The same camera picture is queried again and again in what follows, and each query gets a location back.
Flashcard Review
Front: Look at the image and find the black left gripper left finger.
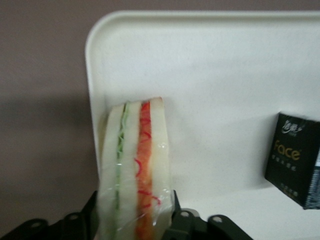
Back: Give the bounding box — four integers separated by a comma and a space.
0, 190, 101, 240

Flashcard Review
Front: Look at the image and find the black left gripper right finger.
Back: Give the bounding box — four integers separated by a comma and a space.
161, 190, 256, 240

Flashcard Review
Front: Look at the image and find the triangle sandwich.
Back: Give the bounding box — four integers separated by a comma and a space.
96, 96, 175, 240

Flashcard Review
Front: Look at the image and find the cream plastic tray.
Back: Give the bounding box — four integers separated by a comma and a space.
84, 9, 320, 240

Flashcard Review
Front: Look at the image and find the black tissue pack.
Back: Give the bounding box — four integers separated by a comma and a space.
264, 111, 320, 211

